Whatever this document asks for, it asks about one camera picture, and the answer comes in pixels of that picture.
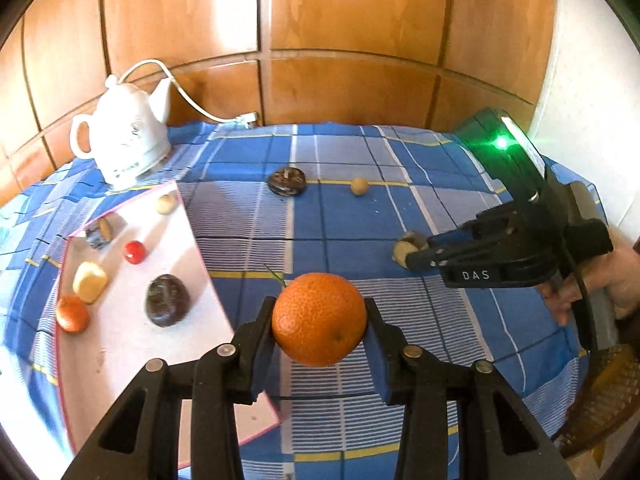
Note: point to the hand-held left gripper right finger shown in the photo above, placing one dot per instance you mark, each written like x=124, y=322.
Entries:
x=382, y=375

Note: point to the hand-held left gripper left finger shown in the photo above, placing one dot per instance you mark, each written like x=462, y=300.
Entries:
x=252, y=355

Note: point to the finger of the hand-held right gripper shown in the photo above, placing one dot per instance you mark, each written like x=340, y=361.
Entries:
x=480, y=227
x=435, y=259

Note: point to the beige cut mushroom piece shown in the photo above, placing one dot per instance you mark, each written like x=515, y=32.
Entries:
x=404, y=251

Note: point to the large orange mandarin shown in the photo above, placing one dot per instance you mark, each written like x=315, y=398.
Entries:
x=319, y=326

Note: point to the dark brown round fruit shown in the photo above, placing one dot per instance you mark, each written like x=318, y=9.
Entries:
x=286, y=181
x=167, y=300

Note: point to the white board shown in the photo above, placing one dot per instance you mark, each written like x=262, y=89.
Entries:
x=125, y=360

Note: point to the red cherry tomato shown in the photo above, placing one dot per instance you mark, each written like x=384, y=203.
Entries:
x=134, y=251

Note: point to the small tan longan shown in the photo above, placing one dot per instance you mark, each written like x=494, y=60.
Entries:
x=359, y=186
x=165, y=204

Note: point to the yellow bread piece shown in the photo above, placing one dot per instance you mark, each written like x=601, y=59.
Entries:
x=90, y=282

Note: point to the person's right hand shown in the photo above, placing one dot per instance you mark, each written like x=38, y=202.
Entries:
x=625, y=280

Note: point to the blue plaid cloth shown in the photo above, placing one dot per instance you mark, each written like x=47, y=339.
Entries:
x=350, y=220

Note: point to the small orange mandarin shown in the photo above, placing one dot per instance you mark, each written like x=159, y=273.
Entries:
x=72, y=314

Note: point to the dark cut fruit piece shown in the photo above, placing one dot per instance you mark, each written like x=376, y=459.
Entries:
x=100, y=232

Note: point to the white electric kettle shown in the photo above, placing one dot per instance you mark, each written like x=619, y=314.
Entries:
x=127, y=135

